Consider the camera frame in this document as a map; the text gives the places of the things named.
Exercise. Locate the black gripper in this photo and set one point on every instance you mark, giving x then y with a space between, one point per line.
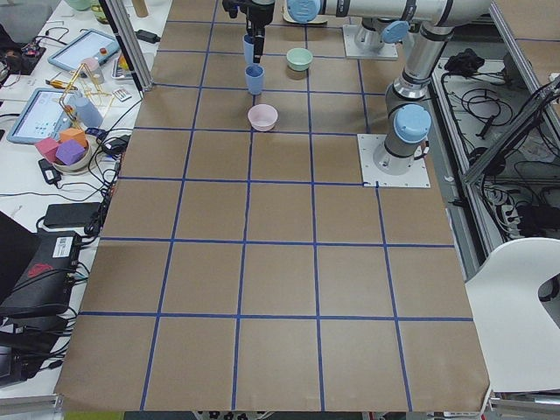
257 13

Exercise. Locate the blue cup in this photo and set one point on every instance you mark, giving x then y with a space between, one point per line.
248 49
254 77

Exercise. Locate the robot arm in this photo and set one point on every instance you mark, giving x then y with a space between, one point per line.
391 20

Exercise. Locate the mint green bowl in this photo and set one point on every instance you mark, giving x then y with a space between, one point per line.
299 59

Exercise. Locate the pink bowl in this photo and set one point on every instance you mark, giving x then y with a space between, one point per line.
262 117

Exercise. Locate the upper tablet blue case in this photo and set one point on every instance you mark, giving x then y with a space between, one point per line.
90 44

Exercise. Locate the tablet blue case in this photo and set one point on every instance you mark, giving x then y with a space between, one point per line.
90 44
42 117

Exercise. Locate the bowl of foam cubes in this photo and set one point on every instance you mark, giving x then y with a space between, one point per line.
70 154

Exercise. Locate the lower tablet blue case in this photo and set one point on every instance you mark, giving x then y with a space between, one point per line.
42 117

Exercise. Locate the black computer box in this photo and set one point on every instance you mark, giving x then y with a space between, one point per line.
36 273

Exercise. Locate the white chair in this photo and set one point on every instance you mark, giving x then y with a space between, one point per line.
519 339

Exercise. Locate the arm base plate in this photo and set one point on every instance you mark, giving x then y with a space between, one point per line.
364 44
379 168

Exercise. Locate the aluminium frame post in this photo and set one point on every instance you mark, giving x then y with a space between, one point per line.
119 22

